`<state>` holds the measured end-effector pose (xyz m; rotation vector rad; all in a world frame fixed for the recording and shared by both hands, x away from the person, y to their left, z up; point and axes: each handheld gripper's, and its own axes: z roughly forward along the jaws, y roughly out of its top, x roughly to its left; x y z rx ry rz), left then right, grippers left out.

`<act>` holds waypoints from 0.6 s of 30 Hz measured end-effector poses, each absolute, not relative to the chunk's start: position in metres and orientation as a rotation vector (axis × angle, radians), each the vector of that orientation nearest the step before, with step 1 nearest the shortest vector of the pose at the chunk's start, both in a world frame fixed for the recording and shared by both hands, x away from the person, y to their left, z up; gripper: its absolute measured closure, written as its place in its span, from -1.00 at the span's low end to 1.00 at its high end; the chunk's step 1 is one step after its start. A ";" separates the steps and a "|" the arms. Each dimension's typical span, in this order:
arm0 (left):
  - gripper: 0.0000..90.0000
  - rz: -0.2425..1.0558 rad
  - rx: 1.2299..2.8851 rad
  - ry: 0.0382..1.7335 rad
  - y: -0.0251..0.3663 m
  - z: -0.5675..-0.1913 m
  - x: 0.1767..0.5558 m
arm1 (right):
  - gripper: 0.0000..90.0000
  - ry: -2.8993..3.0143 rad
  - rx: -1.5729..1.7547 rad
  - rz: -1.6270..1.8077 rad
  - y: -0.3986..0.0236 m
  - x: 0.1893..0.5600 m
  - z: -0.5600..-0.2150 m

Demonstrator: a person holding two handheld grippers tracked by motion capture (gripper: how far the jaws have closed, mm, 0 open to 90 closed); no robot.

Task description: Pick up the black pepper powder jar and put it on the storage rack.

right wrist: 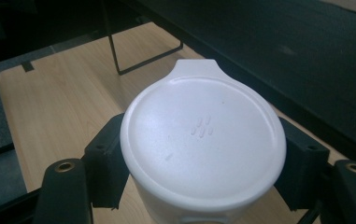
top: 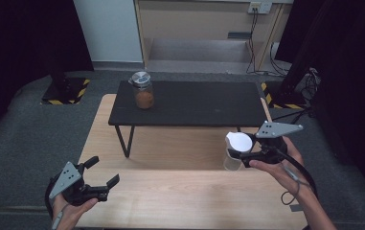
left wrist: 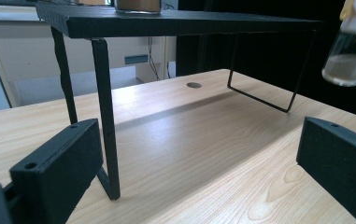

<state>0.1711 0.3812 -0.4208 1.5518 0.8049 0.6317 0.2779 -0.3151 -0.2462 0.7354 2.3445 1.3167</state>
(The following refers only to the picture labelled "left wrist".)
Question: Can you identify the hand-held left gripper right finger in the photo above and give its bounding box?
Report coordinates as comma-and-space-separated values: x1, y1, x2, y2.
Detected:
296, 117, 356, 224

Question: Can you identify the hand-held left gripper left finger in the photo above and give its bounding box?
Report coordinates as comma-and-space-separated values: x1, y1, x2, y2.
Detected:
9, 118, 104, 224

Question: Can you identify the white-lidded glass spice jar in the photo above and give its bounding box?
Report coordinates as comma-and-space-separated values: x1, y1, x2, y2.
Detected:
320, 0, 356, 88

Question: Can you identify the black metal shelf rack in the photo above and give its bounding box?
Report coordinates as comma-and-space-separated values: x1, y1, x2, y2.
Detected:
35, 0, 325, 202

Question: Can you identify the glass jar of brown powder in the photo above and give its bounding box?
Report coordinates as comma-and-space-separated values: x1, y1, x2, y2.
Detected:
113, 0, 163, 15

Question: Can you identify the black cable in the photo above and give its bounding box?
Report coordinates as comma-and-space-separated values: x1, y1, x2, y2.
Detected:
147, 35, 162, 82

